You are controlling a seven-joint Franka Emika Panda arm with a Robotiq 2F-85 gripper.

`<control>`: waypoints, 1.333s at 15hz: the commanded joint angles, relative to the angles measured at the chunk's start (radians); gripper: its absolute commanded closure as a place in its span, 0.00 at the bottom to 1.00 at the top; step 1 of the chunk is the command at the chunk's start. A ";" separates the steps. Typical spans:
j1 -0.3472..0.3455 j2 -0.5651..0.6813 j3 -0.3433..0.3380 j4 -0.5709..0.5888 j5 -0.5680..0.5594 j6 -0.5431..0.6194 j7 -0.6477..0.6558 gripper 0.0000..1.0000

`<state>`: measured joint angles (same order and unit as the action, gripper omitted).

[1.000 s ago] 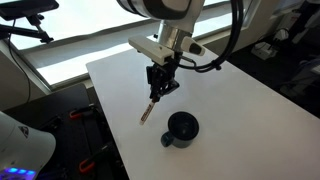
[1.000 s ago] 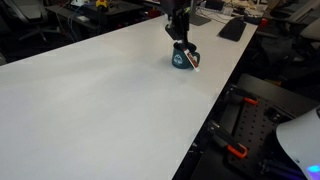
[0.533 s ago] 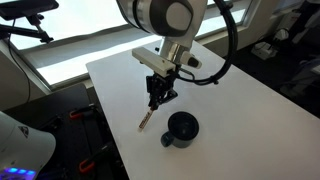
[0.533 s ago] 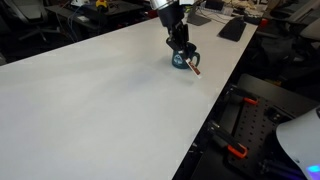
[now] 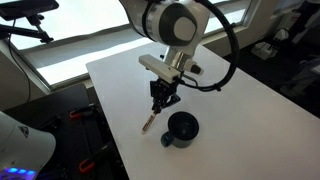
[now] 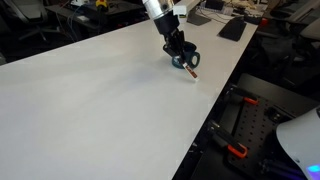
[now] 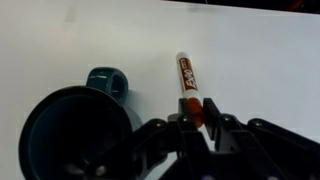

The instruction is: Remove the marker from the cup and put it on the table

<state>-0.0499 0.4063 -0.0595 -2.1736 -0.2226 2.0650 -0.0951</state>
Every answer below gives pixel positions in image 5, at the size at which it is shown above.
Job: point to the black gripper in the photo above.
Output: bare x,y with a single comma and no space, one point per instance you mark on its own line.
162,90

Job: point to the red capped marker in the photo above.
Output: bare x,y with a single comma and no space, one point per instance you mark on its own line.
148,124

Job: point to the white robot base blue lights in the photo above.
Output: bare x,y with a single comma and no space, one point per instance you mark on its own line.
20,150

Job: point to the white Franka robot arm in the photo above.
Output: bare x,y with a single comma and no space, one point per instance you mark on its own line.
166,23

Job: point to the dark blue mug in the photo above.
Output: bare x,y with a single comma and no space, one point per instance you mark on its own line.
181,131

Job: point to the black side table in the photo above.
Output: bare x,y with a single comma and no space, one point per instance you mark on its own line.
63,133

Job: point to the white device on floor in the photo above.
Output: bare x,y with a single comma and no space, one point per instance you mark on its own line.
264,50

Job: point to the grey window frame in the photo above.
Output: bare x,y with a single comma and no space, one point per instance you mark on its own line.
83,36

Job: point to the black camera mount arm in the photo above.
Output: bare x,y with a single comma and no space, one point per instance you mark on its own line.
30,30

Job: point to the black camera on mount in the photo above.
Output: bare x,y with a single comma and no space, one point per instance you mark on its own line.
26,6

